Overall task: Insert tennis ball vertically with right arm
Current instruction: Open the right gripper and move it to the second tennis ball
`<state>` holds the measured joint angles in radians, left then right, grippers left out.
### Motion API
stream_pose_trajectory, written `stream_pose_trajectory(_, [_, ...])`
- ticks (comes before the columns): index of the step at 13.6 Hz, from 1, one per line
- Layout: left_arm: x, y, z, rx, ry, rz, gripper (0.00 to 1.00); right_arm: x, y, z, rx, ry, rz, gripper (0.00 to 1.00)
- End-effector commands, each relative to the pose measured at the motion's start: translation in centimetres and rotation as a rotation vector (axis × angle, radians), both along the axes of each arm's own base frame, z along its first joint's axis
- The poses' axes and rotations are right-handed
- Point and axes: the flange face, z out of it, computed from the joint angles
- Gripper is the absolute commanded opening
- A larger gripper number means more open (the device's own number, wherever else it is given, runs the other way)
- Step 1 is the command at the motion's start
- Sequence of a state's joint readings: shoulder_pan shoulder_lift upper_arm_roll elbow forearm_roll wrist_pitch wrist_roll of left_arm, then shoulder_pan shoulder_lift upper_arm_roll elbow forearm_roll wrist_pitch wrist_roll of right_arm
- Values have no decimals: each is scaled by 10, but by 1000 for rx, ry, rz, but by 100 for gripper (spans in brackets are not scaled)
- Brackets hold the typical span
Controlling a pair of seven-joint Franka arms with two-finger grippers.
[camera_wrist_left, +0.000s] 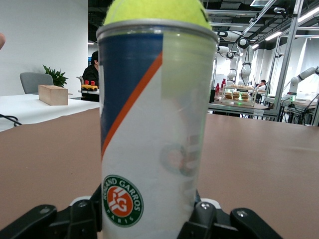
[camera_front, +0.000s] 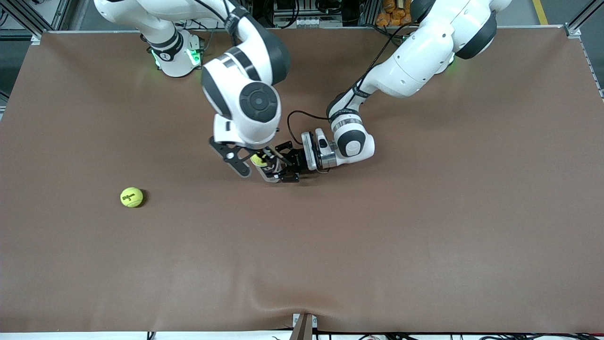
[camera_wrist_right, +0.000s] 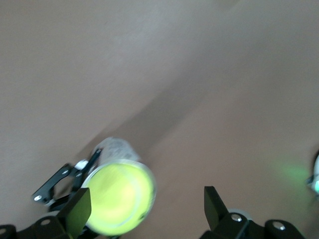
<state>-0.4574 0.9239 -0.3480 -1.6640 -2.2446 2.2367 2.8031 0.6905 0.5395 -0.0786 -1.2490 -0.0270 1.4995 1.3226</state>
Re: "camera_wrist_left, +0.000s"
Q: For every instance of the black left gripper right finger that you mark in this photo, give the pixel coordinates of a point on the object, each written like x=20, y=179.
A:
x=211, y=221

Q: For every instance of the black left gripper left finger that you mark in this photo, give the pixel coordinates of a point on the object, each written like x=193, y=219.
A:
x=74, y=221

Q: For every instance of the Roland Garros tennis ball can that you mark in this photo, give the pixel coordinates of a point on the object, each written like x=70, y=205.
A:
x=139, y=139

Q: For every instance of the yellow Wilson tennis ball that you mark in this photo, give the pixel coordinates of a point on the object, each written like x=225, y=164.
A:
x=154, y=10

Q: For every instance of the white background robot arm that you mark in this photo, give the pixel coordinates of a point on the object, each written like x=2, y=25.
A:
x=246, y=69
x=235, y=37
x=302, y=76

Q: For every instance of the brown table mat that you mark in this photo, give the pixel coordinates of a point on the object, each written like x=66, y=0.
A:
x=261, y=161

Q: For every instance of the grey background work table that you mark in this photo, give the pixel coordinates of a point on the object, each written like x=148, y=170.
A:
x=239, y=111

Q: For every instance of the white covered table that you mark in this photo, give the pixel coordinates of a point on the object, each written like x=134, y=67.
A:
x=27, y=110

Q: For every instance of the wooden box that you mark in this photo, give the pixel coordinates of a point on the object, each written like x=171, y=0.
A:
x=53, y=95

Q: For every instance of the clear rack with buns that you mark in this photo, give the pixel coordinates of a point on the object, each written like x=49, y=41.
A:
x=238, y=95

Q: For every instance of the red bottle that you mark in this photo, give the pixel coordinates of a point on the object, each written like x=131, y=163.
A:
x=217, y=89
x=223, y=84

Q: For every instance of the yellow device with red buttons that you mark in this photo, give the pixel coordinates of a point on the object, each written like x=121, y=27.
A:
x=89, y=87

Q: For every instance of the person in white shirt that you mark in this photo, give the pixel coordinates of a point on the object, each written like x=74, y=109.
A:
x=261, y=85

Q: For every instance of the green potted plant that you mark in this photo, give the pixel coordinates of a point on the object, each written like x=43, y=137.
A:
x=57, y=77

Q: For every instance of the grey office chair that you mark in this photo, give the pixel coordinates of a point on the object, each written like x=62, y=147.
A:
x=32, y=82

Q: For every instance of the person in black clothes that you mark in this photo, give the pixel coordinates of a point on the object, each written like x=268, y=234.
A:
x=91, y=74

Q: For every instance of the tall aluminium cell frame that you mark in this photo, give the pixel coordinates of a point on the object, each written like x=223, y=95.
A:
x=290, y=49

